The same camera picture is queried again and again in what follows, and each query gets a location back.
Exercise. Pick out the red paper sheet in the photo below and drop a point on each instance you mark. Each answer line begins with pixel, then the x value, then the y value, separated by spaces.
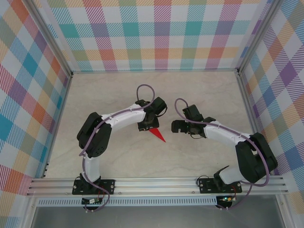
pixel 157 134

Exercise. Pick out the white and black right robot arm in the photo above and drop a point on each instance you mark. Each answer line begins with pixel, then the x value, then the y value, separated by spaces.
pixel 256 161

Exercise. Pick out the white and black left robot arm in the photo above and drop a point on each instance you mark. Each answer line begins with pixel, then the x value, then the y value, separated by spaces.
pixel 95 137

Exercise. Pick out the small circuit board with LED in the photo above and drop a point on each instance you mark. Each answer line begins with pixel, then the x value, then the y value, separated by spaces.
pixel 226 199

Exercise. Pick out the small black circuit board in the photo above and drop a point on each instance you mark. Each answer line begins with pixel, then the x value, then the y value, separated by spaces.
pixel 90 201

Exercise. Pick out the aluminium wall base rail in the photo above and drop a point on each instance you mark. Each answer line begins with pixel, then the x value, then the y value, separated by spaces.
pixel 154 71

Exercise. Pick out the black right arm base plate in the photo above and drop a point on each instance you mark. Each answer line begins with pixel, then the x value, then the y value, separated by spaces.
pixel 206 185

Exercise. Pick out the aluminium side rail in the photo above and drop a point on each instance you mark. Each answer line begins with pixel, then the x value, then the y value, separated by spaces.
pixel 253 123
pixel 58 123

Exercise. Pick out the aluminium mounting rail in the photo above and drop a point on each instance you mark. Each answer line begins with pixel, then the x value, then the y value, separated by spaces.
pixel 154 186

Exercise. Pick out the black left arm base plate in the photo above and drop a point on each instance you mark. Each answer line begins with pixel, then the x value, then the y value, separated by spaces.
pixel 108 186

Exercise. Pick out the aluminium frame post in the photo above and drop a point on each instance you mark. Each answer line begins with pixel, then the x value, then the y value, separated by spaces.
pixel 257 39
pixel 51 39

